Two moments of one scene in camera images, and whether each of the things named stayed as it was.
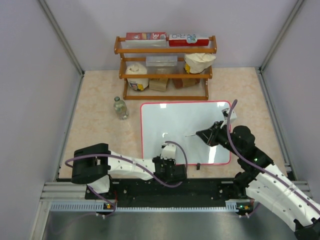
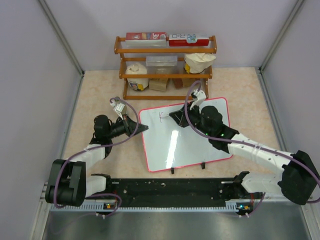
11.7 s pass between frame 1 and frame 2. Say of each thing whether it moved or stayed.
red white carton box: stayed
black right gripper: moved
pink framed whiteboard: moved
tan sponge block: stayed
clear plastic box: stayed
